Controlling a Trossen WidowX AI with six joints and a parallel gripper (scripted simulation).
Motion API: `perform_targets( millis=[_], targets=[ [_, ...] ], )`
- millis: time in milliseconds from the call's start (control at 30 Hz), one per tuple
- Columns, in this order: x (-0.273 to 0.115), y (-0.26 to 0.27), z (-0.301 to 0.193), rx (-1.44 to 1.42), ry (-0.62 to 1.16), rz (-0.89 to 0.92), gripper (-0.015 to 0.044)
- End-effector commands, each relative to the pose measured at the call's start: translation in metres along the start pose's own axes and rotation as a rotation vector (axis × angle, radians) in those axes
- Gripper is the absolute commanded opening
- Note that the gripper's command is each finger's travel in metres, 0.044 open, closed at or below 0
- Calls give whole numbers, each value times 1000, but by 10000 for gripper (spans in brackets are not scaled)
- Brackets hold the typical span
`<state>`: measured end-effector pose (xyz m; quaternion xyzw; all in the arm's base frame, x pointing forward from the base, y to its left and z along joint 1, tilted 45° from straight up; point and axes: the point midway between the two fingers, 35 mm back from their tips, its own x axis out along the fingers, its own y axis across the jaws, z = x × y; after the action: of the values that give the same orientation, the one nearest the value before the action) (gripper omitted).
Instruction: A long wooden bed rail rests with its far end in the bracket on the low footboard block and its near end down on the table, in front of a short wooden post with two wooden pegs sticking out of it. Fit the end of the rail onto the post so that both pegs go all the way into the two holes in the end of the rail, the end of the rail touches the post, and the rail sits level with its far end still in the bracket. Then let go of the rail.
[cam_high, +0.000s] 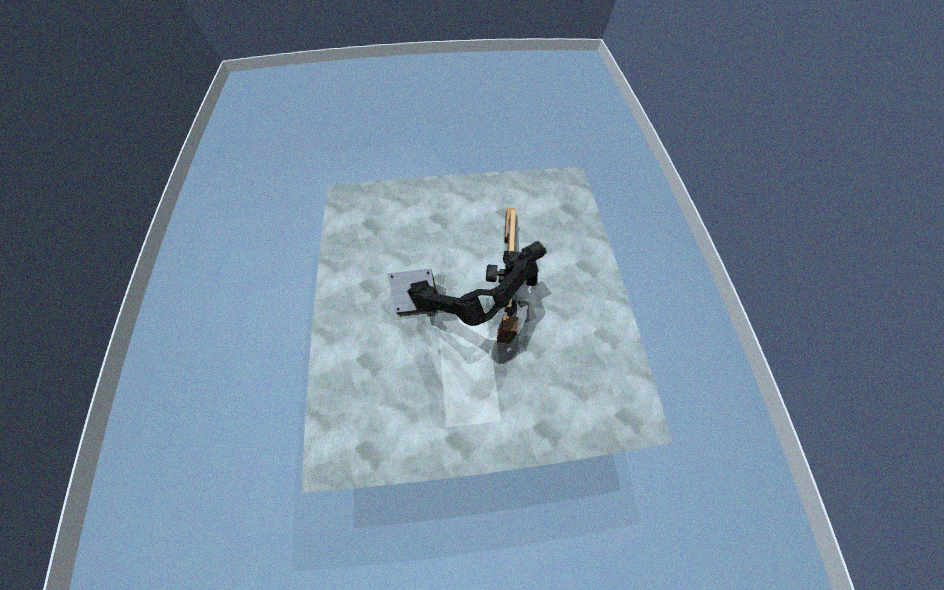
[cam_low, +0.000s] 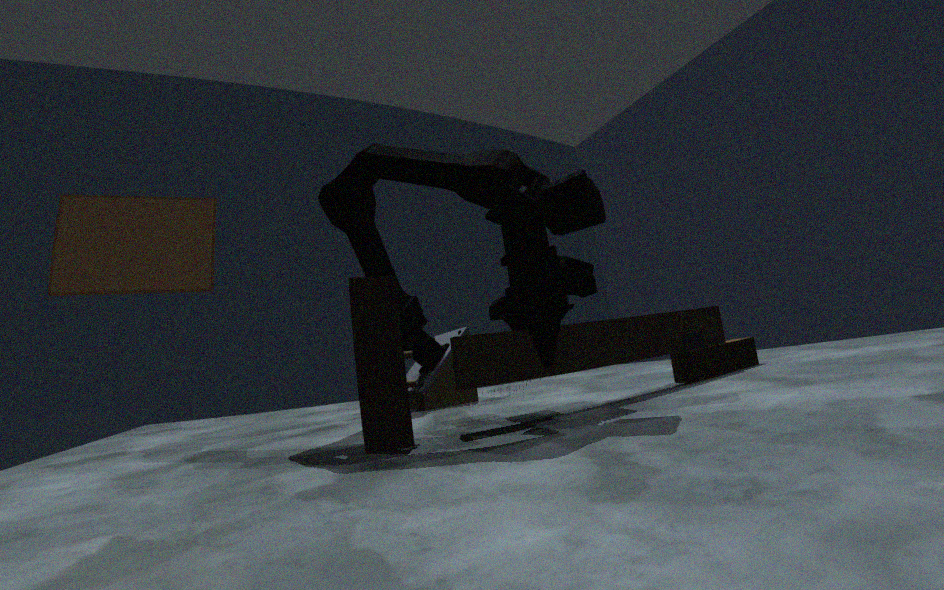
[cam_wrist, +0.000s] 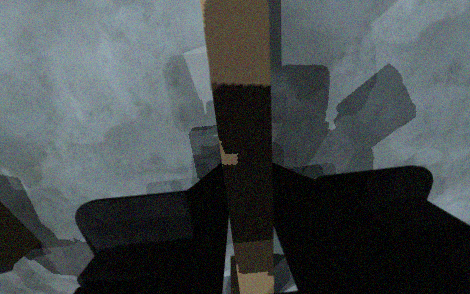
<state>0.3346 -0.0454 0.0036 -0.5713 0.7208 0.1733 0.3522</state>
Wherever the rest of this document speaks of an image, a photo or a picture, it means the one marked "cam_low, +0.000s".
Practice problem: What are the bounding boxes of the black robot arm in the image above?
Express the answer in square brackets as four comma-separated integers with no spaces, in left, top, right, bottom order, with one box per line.
[318,143,606,373]

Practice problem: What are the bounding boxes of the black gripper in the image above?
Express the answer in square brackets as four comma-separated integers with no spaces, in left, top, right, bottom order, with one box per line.
[489,238,598,368]

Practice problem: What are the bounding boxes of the long brown wooden rail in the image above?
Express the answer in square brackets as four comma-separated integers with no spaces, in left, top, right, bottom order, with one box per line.
[450,306,726,391]

